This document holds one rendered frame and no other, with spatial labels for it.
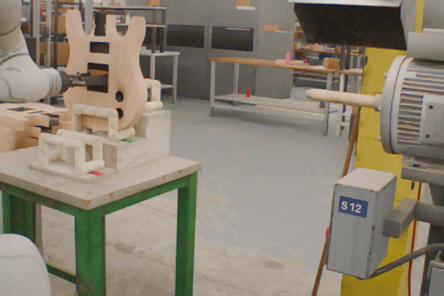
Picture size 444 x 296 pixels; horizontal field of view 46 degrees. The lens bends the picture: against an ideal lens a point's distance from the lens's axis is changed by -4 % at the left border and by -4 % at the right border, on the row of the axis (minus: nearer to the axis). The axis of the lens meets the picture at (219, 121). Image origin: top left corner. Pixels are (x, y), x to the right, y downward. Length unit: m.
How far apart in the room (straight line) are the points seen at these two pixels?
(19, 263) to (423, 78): 0.98
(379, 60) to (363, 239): 1.31
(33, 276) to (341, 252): 0.64
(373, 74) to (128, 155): 1.10
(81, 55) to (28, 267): 0.97
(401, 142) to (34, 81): 1.02
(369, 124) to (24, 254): 1.64
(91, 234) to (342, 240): 0.76
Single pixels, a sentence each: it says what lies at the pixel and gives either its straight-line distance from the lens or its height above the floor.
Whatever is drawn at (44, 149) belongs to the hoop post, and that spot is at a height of 1.00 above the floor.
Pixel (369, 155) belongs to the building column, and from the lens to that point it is 2.40.
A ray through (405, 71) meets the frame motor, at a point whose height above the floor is 1.34.
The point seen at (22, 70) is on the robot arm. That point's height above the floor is 1.28.
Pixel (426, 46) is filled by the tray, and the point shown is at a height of 1.41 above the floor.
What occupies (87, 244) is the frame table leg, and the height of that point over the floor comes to 0.79.
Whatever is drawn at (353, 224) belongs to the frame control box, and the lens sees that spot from 1.15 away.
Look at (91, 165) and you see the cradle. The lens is 1.75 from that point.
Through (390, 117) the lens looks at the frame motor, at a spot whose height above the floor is 1.24.
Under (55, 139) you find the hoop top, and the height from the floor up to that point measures 1.04.
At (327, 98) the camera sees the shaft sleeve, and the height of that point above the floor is 1.25.
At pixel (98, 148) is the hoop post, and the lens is 1.78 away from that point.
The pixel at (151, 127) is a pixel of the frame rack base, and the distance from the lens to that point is 1.93.
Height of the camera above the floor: 1.43
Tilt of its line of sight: 10 degrees down
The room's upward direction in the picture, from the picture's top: 3 degrees clockwise
